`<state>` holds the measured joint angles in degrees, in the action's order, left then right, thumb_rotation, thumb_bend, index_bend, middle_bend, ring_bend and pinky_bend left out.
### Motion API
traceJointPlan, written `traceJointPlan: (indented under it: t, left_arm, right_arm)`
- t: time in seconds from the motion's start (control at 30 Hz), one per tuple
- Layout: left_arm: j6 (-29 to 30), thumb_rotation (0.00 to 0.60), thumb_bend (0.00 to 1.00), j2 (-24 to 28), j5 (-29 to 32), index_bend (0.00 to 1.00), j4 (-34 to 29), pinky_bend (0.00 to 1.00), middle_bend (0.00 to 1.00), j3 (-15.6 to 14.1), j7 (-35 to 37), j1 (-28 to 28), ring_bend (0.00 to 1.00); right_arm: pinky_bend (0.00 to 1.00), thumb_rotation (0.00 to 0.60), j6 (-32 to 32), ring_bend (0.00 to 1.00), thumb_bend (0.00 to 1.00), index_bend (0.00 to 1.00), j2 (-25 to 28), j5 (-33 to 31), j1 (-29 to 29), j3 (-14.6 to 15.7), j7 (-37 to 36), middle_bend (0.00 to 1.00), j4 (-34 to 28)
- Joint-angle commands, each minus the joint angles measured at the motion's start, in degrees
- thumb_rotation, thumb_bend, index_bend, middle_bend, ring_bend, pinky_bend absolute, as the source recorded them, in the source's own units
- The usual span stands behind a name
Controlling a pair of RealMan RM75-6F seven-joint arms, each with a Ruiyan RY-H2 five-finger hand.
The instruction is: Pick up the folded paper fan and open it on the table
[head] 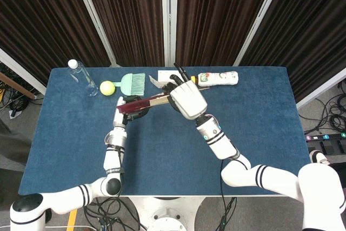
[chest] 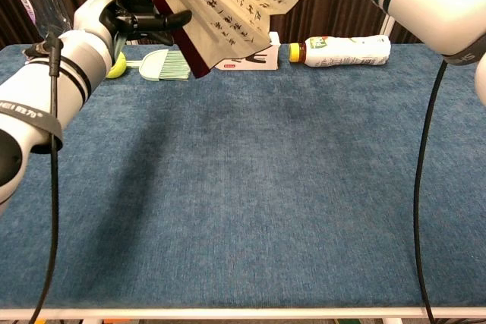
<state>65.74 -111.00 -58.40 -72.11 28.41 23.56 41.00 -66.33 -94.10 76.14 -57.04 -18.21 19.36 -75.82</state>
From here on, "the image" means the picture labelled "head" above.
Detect clear plastic water bottle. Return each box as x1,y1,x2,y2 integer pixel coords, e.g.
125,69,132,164
67,59,99,97

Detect black cable bundle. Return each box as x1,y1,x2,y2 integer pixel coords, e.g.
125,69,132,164
83,197,142,231

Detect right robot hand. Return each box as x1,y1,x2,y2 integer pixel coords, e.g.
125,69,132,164
162,62,208,120

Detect red ribbed paper folding fan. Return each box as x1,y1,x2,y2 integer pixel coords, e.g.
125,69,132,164
116,86,210,115

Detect white labelled yellow-capped drink bottle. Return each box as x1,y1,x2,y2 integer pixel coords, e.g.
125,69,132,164
190,71,239,88

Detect black floor cable tangle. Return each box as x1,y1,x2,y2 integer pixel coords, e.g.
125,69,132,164
297,79,346,134
0,75,36,117

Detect yellow-green tennis ball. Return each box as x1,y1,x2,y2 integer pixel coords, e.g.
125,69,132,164
99,80,116,96

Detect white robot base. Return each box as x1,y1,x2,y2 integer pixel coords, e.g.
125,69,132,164
129,197,207,231

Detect brown curtain partition panel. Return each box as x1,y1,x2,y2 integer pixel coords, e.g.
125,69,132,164
234,0,346,110
0,0,113,96
170,0,287,67
71,0,171,68

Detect brown wooden table leg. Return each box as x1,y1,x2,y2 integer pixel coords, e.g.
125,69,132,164
0,71,36,100

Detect black power strip numbered stickers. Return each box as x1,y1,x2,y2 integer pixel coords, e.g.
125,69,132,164
304,132,346,142

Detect mint green hand brush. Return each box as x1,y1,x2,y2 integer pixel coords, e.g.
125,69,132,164
113,72,146,96

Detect black cable with green plug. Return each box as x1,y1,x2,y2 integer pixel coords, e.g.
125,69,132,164
215,159,237,231

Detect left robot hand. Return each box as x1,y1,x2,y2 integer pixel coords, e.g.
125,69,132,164
112,95,149,129

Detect black foot pedal set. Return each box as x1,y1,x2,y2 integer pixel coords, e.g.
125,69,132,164
307,138,346,155

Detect blue velvet table cloth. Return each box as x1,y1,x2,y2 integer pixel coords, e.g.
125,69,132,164
18,65,311,197

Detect white cardboard product box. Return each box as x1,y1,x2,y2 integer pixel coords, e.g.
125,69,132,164
149,70,184,89

